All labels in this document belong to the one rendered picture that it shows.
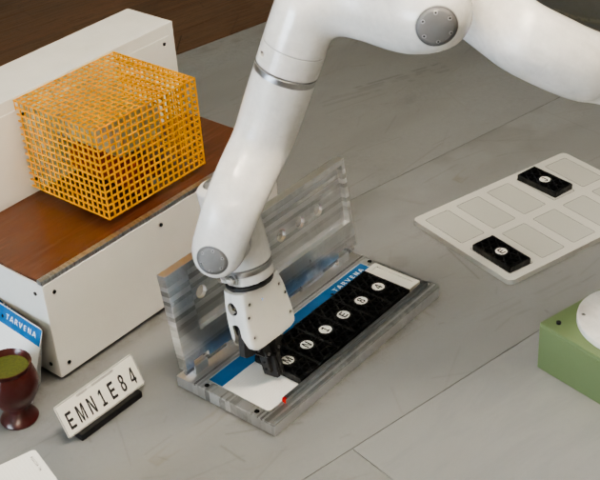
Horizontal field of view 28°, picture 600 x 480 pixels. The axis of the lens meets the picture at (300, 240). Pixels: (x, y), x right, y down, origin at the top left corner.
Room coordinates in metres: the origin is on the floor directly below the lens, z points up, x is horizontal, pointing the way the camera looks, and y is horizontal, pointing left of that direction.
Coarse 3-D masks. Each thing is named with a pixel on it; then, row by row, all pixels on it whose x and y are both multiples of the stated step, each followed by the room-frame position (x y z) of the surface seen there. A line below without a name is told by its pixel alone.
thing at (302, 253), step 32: (288, 192) 1.71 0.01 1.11; (320, 192) 1.77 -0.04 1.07; (288, 224) 1.71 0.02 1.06; (320, 224) 1.76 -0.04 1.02; (352, 224) 1.80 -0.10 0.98; (288, 256) 1.69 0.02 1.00; (320, 256) 1.73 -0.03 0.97; (160, 288) 1.50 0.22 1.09; (192, 288) 1.53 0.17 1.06; (224, 288) 1.58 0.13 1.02; (288, 288) 1.66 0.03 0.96; (192, 320) 1.51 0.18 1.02; (224, 320) 1.55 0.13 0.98; (192, 352) 1.49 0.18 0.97
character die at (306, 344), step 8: (296, 328) 1.58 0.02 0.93; (288, 336) 1.56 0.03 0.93; (296, 336) 1.56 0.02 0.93; (304, 336) 1.56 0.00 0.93; (312, 336) 1.55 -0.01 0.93; (288, 344) 1.54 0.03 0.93; (296, 344) 1.53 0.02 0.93; (304, 344) 1.53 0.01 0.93; (312, 344) 1.53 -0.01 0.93; (320, 344) 1.53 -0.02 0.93; (328, 344) 1.53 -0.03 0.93; (304, 352) 1.52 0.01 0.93; (312, 352) 1.51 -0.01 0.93; (320, 352) 1.51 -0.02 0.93; (328, 352) 1.51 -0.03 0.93; (320, 360) 1.49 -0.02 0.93
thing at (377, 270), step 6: (378, 264) 1.75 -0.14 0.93; (366, 270) 1.73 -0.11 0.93; (372, 270) 1.73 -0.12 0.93; (378, 270) 1.73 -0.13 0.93; (384, 270) 1.73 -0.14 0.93; (390, 270) 1.72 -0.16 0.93; (384, 276) 1.71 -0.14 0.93; (390, 276) 1.71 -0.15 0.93; (396, 276) 1.71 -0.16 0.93; (402, 276) 1.70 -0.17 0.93; (408, 276) 1.70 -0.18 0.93; (396, 282) 1.69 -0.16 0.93; (402, 282) 1.69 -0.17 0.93; (408, 282) 1.69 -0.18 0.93; (414, 282) 1.68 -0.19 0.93; (408, 288) 1.67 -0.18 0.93
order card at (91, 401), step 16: (112, 368) 1.47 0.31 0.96; (128, 368) 1.49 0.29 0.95; (96, 384) 1.44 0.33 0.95; (112, 384) 1.46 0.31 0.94; (128, 384) 1.47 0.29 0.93; (64, 400) 1.40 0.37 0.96; (80, 400) 1.41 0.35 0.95; (96, 400) 1.43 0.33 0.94; (112, 400) 1.44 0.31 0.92; (64, 416) 1.39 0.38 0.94; (80, 416) 1.40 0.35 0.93; (96, 416) 1.41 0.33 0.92
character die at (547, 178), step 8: (536, 168) 2.06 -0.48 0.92; (520, 176) 2.03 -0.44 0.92; (528, 176) 2.03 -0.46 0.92; (536, 176) 2.03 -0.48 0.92; (544, 176) 2.02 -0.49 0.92; (552, 176) 2.03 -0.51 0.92; (528, 184) 2.02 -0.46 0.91; (536, 184) 2.00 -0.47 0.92; (544, 184) 2.00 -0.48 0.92; (552, 184) 1.99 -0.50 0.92; (560, 184) 2.00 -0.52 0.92; (568, 184) 1.99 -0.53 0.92; (552, 192) 1.97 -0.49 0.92; (560, 192) 1.97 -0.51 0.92
